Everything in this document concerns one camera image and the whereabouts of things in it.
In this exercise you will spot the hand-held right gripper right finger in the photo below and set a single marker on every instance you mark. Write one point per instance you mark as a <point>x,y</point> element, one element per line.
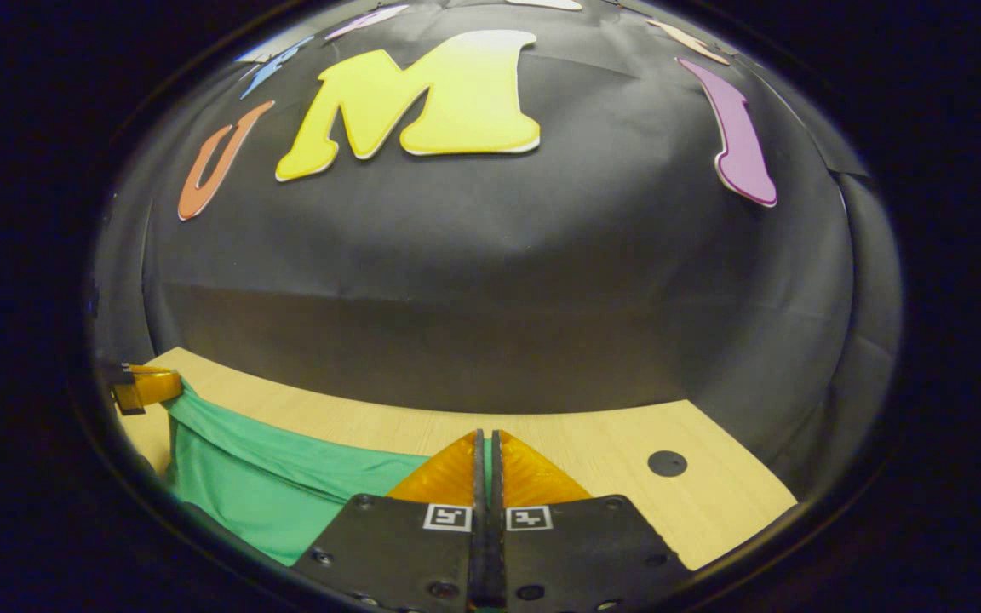
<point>584,553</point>

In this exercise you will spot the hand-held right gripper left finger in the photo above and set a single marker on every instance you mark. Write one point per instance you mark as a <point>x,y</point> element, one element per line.
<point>397,553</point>

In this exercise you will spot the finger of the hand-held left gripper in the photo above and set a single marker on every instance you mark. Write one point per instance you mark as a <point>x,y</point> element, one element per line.
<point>154,387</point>

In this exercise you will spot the green T-shirt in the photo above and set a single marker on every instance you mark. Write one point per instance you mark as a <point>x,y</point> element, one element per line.
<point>269,494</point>

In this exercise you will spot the black table grommet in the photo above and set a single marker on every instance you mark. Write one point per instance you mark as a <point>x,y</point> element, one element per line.
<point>667,463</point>

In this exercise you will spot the black backdrop cloth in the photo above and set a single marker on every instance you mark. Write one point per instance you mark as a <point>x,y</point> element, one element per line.
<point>499,281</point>

